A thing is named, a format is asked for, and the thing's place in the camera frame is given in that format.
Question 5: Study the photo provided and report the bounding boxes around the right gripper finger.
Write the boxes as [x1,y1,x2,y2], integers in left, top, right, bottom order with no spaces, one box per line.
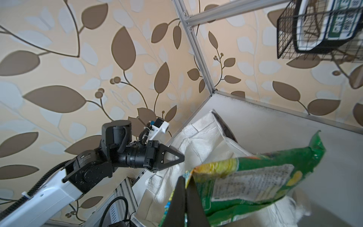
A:
[186,177,210,227]

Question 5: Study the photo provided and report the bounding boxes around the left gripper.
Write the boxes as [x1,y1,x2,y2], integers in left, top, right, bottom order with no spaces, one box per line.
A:
[100,120,186,227]

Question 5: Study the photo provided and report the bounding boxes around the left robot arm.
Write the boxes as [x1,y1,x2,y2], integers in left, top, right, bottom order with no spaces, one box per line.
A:
[1,118,185,227]

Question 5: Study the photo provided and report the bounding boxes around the cream canvas grocery bag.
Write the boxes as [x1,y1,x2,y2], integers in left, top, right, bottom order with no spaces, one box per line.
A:
[132,111,312,227]

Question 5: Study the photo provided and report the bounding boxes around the black wire basket back wall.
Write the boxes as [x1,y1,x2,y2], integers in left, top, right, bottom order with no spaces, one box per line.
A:
[276,1,363,62]

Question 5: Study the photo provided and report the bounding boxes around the green snack bag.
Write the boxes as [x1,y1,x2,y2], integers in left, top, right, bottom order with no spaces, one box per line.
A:
[160,133,326,227]

